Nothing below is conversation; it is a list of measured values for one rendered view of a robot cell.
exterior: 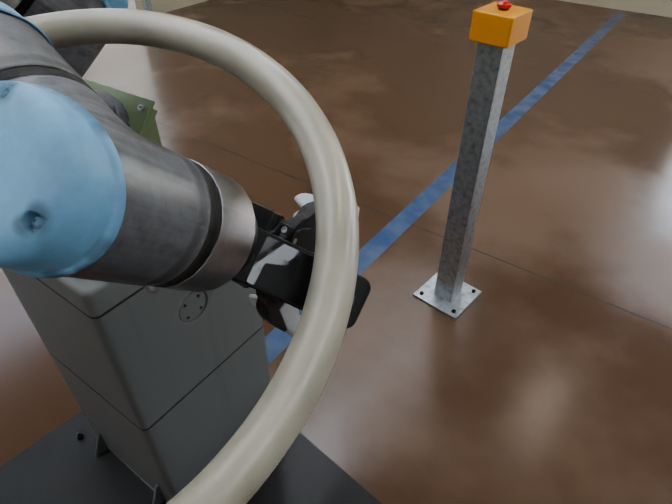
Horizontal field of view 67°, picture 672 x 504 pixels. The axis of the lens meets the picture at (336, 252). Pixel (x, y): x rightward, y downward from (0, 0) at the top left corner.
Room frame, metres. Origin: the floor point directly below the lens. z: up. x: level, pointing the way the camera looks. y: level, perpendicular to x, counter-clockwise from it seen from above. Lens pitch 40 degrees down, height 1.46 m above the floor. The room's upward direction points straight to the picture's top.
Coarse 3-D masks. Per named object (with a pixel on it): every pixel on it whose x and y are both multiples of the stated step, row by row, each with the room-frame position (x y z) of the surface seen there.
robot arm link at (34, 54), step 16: (0, 16) 0.33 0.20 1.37; (16, 16) 0.34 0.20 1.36; (0, 32) 0.31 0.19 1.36; (16, 32) 0.32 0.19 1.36; (32, 32) 0.33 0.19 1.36; (0, 48) 0.29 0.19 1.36; (16, 48) 0.29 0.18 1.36; (32, 48) 0.30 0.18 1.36; (48, 48) 0.32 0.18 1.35; (0, 64) 0.28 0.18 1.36; (16, 64) 0.28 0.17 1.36; (32, 64) 0.28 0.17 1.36; (48, 64) 0.29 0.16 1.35; (64, 64) 0.31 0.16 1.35; (0, 80) 0.26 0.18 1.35; (80, 80) 0.30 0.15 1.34
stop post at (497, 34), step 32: (480, 32) 1.45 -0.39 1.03; (512, 32) 1.40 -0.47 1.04; (480, 64) 1.46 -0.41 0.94; (480, 96) 1.44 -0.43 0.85; (480, 128) 1.43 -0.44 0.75; (480, 160) 1.42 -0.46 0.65; (480, 192) 1.46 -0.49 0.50; (448, 224) 1.46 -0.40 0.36; (448, 256) 1.45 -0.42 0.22; (448, 288) 1.43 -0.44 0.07
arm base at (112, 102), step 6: (96, 90) 0.92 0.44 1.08; (102, 96) 0.89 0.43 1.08; (108, 96) 0.91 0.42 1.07; (108, 102) 0.88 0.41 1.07; (114, 102) 0.89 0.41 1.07; (120, 102) 0.92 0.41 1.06; (114, 108) 0.88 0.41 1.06; (120, 108) 0.89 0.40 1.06; (120, 114) 0.87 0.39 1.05; (126, 114) 0.89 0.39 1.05; (126, 120) 0.88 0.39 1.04
